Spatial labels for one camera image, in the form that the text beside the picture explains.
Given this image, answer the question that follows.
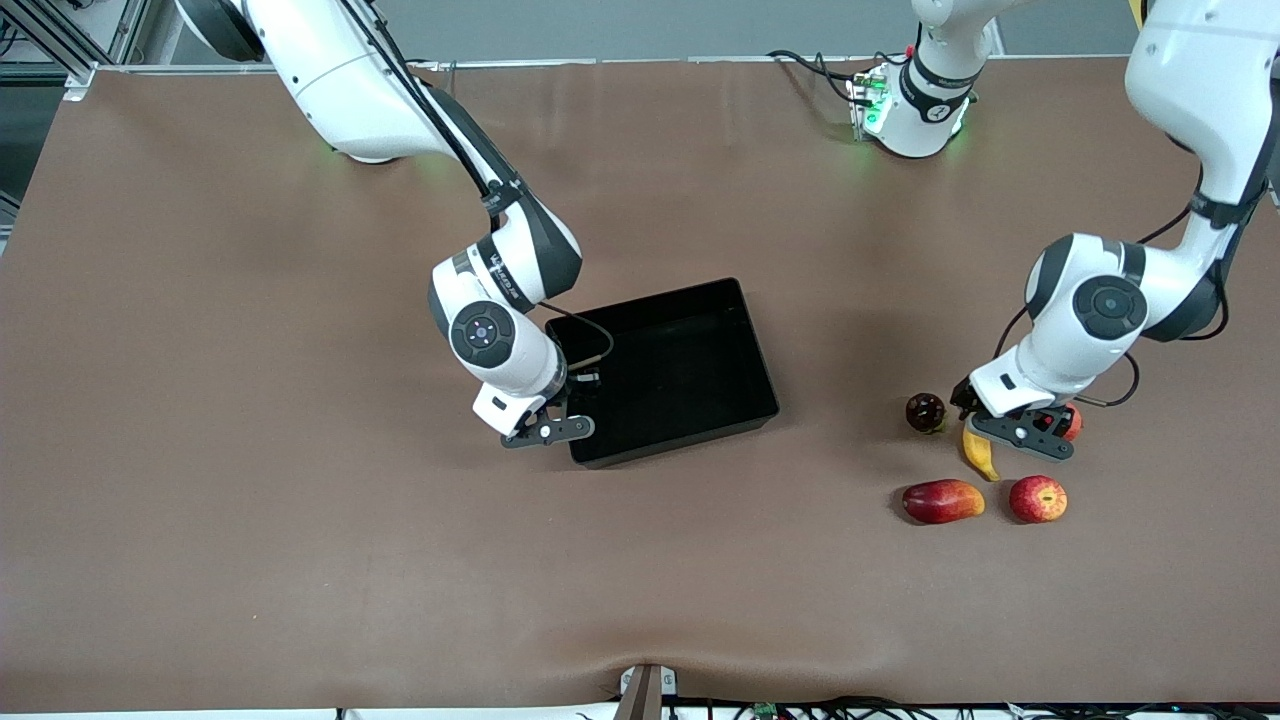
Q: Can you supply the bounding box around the yellow banana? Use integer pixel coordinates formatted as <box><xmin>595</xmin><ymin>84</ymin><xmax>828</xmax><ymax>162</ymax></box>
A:
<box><xmin>962</xmin><ymin>425</ymin><xmax>1002</xmax><ymax>484</ymax></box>

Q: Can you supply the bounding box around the red yellow apple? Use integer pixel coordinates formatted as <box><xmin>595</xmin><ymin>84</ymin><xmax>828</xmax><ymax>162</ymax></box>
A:
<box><xmin>1008</xmin><ymin>475</ymin><xmax>1069</xmax><ymax>525</ymax></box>

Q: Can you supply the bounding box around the black plastic box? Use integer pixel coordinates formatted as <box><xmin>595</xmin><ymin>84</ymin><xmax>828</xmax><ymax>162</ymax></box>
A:
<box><xmin>543</xmin><ymin>277</ymin><xmax>782</xmax><ymax>470</ymax></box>

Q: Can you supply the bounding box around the red yellow mango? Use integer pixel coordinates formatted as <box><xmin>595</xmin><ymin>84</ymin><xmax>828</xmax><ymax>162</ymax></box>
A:
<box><xmin>901</xmin><ymin>479</ymin><xmax>987</xmax><ymax>526</ymax></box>

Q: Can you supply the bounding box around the brown table mat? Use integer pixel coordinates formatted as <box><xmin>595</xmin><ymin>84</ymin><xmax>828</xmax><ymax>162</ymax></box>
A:
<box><xmin>0</xmin><ymin>55</ymin><xmax>1280</xmax><ymax>713</ymax></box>

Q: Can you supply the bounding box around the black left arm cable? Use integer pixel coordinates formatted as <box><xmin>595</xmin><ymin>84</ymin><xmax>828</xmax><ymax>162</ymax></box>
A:
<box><xmin>990</xmin><ymin>165</ymin><xmax>1233</xmax><ymax>408</ymax></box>

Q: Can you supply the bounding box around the metal table edge bracket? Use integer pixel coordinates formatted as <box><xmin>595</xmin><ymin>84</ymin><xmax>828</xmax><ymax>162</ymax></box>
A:
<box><xmin>618</xmin><ymin>663</ymin><xmax>679</xmax><ymax>720</ymax></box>

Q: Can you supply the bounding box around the black base cable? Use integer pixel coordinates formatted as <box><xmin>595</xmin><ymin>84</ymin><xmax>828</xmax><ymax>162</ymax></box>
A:
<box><xmin>767</xmin><ymin>48</ymin><xmax>867</xmax><ymax>89</ymax></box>

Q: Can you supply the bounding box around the aluminium frame rail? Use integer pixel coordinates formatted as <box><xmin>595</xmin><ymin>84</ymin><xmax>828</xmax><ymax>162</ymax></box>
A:
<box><xmin>0</xmin><ymin>0</ymin><xmax>153</xmax><ymax>102</ymax></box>

